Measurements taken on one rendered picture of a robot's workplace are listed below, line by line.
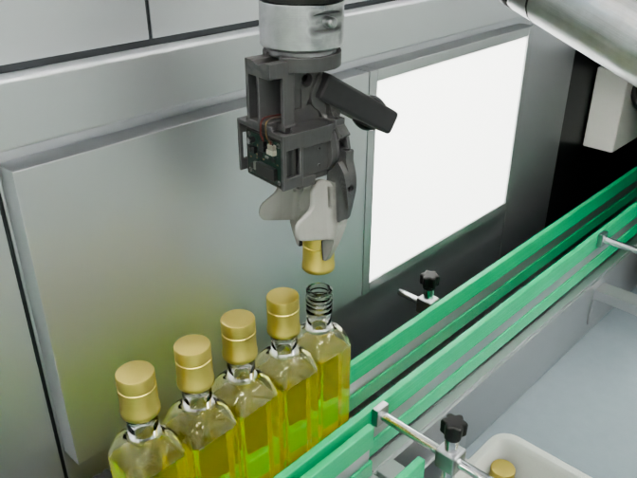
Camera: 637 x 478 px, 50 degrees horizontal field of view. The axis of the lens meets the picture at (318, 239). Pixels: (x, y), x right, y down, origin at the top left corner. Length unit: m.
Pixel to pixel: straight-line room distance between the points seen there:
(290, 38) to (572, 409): 0.86
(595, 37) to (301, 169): 0.26
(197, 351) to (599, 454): 0.74
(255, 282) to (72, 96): 0.33
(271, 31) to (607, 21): 0.26
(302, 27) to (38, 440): 0.51
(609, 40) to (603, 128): 1.11
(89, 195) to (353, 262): 0.44
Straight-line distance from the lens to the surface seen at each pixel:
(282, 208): 0.71
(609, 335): 1.46
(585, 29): 0.56
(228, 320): 0.67
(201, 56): 0.72
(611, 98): 1.63
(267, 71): 0.60
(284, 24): 0.60
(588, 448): 1.20
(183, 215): 0.74
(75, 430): 0.79
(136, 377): 0.62
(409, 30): 0.97
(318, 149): 0.64
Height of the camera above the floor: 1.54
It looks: 28 degrees down
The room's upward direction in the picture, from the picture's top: straight up
